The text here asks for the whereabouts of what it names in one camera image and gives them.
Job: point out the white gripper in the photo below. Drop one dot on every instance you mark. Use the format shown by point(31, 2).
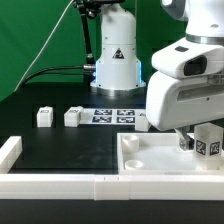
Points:
point(175, 103)

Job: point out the white square tabletop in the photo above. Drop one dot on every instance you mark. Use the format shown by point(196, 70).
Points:
point(158, 154)

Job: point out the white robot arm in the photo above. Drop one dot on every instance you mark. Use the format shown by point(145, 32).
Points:
point(199, 53)

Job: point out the apriltag marker sheet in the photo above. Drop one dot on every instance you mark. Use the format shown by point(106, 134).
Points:
point(111, 116)

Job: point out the white u-shaped obstacle fence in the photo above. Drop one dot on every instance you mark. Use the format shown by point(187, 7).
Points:
point(102, 187)

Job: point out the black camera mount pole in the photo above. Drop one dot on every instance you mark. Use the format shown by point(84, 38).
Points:
point(89, 9)

